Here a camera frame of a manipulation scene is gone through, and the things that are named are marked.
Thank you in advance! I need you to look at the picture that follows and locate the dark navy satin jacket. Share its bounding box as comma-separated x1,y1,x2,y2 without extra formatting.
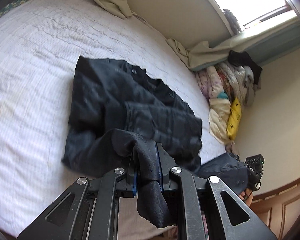
62,57,202,228

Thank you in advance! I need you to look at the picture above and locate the yellow patterned pillow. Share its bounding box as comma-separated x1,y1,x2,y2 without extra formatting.
226,98,242,141

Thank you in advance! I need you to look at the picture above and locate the pile of folded quilts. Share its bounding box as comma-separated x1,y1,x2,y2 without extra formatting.
195,61,258,145

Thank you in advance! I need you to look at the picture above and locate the black garment on pile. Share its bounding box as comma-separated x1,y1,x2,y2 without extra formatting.
228,50,262,85

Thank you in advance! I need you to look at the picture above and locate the beige curtain right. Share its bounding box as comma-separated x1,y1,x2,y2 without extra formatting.
167,19,300,72

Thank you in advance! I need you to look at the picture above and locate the white quilted bed cover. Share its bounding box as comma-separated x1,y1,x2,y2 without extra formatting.
0,0,225,237

